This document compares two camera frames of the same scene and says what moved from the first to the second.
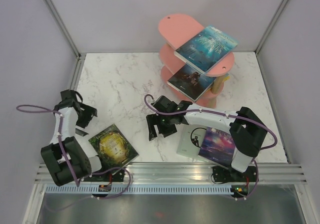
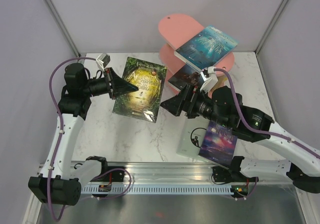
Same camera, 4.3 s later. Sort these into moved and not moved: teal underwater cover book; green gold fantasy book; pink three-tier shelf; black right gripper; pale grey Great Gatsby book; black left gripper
Moved: black left gripper; black right gripper; green gold fantasy book
Not moved: pink three-tier shelf; teal underwater cover book; pale grey Great Gatsby book
